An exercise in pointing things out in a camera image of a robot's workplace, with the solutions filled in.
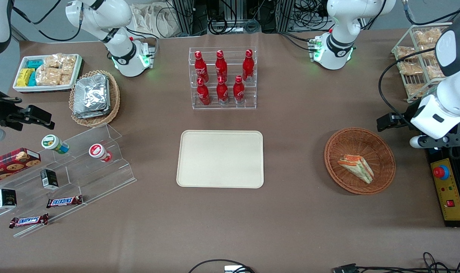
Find white wire rack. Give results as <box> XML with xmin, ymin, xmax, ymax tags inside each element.
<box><xmin>391</xmin><ymin>22</ymin><xmax>455</xmax><ymax>103</ymax></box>

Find small black carton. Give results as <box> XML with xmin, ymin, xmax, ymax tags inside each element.
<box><xmin>40</xmin><ymin>169</ymin><xmax>59</xmax><ymax>190</ymax></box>
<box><xmin>0</xmin><ymin>188</ymin><xmax>17</xmax><ymax>210</ymax></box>

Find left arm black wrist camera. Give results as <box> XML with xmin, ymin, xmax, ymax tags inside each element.
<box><xmin>377</xmin><ymin>112</ymin><xmax>409</xmax><ymax>132</ymax></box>

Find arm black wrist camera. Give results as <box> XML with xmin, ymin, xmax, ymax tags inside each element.
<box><xmin>0</xmin><ymin>86</ymin><xmax>55</xmax><ymax>131</ymax></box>
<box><xmin>377</xmin><ymin>112</ymin><xmax>409</xmax><ymax>132</ymax></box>

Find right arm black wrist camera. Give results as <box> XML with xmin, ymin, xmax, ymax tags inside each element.
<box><xmin>0</xmin><ymin>86</ymin><xmax>55</xmax><ymax>131</ymax></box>

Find red tartan cookie box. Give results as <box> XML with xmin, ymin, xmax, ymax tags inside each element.
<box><xmin>0</xmin><ymin>147</ymin><xmax>41</xmax><ymax>185</ymax></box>

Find white rectangular snack tray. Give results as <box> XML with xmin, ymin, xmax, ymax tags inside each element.
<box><xmin>13</xmin><ymin>54</ymin><xmax>83</xmax><ymax>93</ymax></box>

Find yellow snack pack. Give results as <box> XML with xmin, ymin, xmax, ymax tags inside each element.
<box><xmin>17</xmin><ymin>68</ymin><xmax>35</xmax><ymax>87</ymax></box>

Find brown Snickers bar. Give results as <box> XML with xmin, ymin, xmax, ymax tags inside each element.
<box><xmin>9</xmin><ymin>213</ymin><xmax>49</xmax><ymax>229</ymax></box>
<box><xmin>46</xmin><ymin>195</ymin><xmax>83</xmax><ymax>209</ymax></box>

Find red cola bottle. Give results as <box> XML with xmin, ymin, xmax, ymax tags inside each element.
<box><xmin>194</xmin><ymin>51</ymin><xmax>209</xmax><ymax>83</ymax></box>
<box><xmin>216</xmin><ymin>76</ymin><xmax>229</xmax><ymax>105</ymax></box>
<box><xmin>242</xmin><ymin>49</ymin><xmax>255</xmax><ymax>82</ymax></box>
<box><xmin>233</xmin><ymin>75</ymin><xmax>246</xmax><ymax>105</ymax></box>
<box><xmin>197</xmin><ymin>78</ymin><xmax>211</xmax><ymax>106</ymax></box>
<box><xmin>215</xmin><ymin>50</ymin><xmax>228</xmax><ymax>81</ymax></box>

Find black looped floor cable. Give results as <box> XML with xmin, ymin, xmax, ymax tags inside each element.
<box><xmin>188</xmin><ymin>259</ymin><xmax>255</xmax><ymax>273</ymax></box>

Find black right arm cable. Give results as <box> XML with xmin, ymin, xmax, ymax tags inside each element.
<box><xmin>10</xmin><ymin>0</ymin><xmax>83</xmax><ymax>42</ymax></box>

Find beige plastic serving tray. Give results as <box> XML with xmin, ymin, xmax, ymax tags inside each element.
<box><xmin>176</xmin><ymin>130</ymin><xmax>264</xmax><ymax>189</ymax></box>

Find clear bag of fried snacks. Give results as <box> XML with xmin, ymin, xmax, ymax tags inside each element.
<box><xmin>405</xmin><ymin>83</ymin><xmax>429</xmax><ymax>97</ymax></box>
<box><xmin>415</xmin><ymin>28</ymin><xmax>443</xmax><ymax>45</ymax></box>
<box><xmin>419</xmin><ymin>45</ymin><xmax>439</xmax><ymax>59</ymax></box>
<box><xmin>397</xmin><ymin>46</ymin><xmax>418</xmax><ymax>60</ymax></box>
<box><xmin>427</xmin><ymin>65</ymin><xmax>445</xmax><ymax>80</ymax></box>
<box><xmin>399</xmin><ymin>62</ymin><xmax>424</xmax><ymax>75</ymax></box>

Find tangled black cables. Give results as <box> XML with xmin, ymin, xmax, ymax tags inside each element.
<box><xmin>332</xmin><ymin>252</ymin><xmax>460</xmax><ymax>273</ymax></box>

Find black box with yellow panel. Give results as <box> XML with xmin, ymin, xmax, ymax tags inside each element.
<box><xmin>425</xmin><ymin>146</ymin><xmax>460</xmax><ymax>228</ymax></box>

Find round brown wicker basket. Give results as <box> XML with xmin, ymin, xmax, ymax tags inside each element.
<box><xmin>324</xmin><ymin>127</ymin><xmax>396</xmax><ymax>195</ymax></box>

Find red lid yogurt cup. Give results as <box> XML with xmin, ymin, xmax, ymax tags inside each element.
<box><xmin>88</xmin><ymin>143</ymin><xmax>113</xmax><ymax>163</ymax></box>

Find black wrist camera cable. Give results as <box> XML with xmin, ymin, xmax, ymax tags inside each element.
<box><xmin>378</xmin><ymin>47</ymin><xmax>439</xmax><ymax>129</ymax></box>

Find clear acrylic bottle rack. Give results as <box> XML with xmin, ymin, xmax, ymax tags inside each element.
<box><xmin>189</xmin><ymin>47</ymin><xmax>258</xmax><ymax>110</ymax></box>

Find oval wicker basket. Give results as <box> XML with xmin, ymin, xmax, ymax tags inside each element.
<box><xmin>69</xmin><ymin>70</ymin><xmax>120</xmax><ymax>127</ymax></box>

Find silver foil packet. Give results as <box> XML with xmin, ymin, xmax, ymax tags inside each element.
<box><xmin>73</xmin><ymin>108</ymin><xmax>111</xmax><ymax>119</ymax></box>
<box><xmin>74</xmin><ymin>74</ymin><xmax>109</xmax><ymax>113</ymax></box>

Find clear acrylic step shelf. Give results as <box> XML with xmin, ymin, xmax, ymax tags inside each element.
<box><xmin>0</xmin><ymin>123</ymin><xmax>137</xmax><ymax>238</ymax></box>

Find triangular sandwich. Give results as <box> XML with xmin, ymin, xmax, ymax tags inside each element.
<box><xmin>337</xmin><ymin>154</ymin><xmax>374</xmax><ymax>184</ymax></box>

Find green lid yogurt cup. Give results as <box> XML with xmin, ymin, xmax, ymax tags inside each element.
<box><xmin>41</xmin><ymin>134</ymin><xmax>70</xmax><ymax>155</ymax></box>

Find beige cloth tote bag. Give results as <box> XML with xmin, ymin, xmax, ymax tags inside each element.
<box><xmin>130</xmin><ymin>4</ymin><xmax>177</xmax><ymax>38</ymax></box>

